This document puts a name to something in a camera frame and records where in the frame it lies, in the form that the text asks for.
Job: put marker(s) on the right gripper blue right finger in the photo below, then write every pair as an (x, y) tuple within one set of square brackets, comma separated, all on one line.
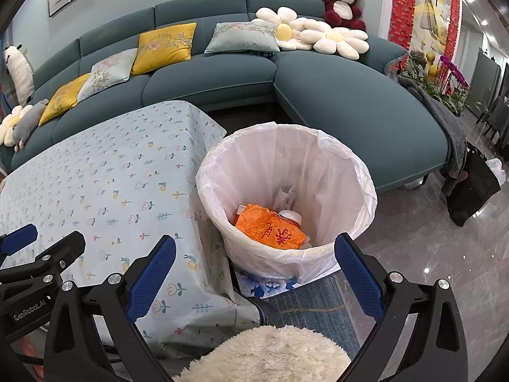
[(366, 288)]

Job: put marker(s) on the cream fluffy rug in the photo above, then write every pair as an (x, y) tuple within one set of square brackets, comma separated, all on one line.
[(268, 353)]

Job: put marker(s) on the white daisy cushion middle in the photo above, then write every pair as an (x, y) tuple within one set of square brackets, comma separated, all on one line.
[(291, 32)]

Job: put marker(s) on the potted orchid plants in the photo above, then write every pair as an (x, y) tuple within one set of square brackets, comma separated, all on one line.
[(440, 78)]

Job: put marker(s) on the grey throw blanket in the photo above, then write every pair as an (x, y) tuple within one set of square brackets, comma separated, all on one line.
[(453, 130)]

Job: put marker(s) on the light blue cushion left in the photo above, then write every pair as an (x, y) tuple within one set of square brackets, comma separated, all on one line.
[(111, 71)]

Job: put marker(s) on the orange bag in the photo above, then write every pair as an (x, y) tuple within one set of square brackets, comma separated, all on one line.
[(269, 228)]

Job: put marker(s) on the yellow cushion left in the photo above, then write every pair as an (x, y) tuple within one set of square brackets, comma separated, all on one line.
[(65, 98)]

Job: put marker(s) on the teal sectional sofa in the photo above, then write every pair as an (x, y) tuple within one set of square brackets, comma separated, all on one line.
[(354, 101)]

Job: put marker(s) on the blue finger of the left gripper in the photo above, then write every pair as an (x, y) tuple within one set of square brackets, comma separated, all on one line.
[(63, 253), (17, 240)]

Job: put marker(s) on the white daisy cushion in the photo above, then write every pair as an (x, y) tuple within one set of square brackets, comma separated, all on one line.
[(347, 43), (8, 123), (291, 32)]

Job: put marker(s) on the light blue cushion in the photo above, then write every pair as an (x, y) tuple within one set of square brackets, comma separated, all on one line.
[(240, 37), (111, 71)]

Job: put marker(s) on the floral light blue tablecloth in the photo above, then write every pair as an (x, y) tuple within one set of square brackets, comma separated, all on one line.
[(123, 184)]

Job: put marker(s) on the white long plush toy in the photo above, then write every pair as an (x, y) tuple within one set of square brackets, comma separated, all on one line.
[(21, 73)]

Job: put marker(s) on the white daisy cushion right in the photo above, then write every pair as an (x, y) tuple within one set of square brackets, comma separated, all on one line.
[(347, 43)]

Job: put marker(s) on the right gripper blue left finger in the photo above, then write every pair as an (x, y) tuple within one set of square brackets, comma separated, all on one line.
[(146, 275)]

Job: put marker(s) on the black bag on floor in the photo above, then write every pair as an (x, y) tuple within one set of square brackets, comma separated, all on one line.
[(472, 193)]

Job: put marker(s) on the grey plush mouse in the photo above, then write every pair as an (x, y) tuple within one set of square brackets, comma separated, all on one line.
[(28, 122)]

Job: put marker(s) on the red decorated wall panel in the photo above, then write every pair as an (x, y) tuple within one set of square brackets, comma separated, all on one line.
[(431, 26)]

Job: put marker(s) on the light blue cushion right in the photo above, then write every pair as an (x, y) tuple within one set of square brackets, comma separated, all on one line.
[(240, 37)]

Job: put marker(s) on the red white teddy bear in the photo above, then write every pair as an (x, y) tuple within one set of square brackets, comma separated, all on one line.
[(343, 13)]

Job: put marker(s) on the white lined trash bin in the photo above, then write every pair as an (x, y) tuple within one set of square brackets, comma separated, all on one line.
[(305, 173)]

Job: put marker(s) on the white daisy cushion left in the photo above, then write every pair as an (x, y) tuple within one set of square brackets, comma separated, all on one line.
[(8, 123)]

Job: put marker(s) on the yellow cushion centre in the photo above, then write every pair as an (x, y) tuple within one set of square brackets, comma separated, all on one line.
[(163, 47)]

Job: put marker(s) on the yellow cushion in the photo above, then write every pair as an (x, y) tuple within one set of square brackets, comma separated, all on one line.
[(163, 47), (65, 98)]

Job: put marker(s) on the white paper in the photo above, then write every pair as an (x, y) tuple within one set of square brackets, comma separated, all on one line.
[(285, 198)]

